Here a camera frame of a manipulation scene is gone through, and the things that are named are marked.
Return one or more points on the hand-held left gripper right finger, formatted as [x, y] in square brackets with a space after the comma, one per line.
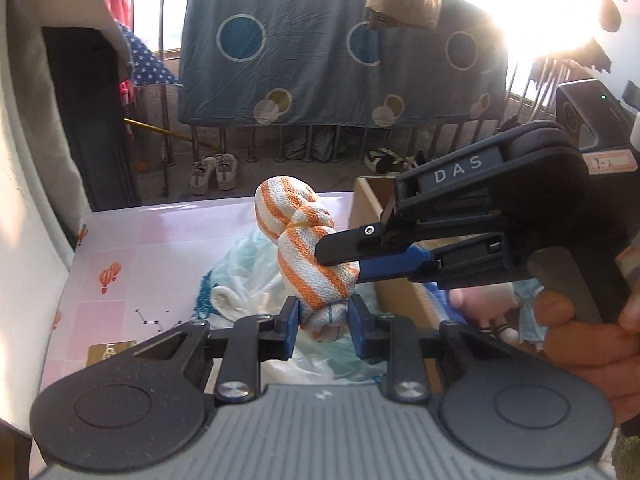
[357, 330]

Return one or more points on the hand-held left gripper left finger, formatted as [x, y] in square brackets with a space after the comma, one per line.
[289, 330]

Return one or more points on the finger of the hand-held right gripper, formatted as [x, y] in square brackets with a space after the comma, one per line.
[345, 245]
[395, 262]

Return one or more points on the brown cardboard box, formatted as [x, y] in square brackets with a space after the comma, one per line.
[370, 205]

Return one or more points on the orange striped white cloth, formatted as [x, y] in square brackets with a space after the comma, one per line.
[300, 260]

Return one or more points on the pink plush toy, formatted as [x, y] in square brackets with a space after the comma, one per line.
[480, 302]

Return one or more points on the teal towel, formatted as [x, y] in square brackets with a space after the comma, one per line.
[530, 310]

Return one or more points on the person's right hand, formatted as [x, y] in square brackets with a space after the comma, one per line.
[585, 350]

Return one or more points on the white plastic bag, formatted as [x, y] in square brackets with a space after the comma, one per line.
[240, 280]

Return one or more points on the black white sandal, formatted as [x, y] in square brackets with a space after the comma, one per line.
[382, 162]
[410, 161]

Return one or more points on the bunch of clothes hangers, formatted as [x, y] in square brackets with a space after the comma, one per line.
[565, 70]

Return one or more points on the white sneaker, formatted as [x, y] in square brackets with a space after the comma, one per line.
[202, 177]
[226, 172]

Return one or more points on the gold box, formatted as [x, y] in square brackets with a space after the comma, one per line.
[112, 351]

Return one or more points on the blue circle-print blanket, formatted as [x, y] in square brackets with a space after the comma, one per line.
[310, 70]

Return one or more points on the yellow pole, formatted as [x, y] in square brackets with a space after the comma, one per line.
[165, 132]

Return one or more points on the blue star-print cloth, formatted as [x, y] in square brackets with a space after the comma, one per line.
[145, 65]

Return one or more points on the metal window railing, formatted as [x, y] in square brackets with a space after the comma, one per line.
[164, 35]

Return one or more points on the dark wooden door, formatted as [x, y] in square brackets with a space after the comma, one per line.
[90, 120]

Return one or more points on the beige curtain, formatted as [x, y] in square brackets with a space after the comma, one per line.
[40, 110]

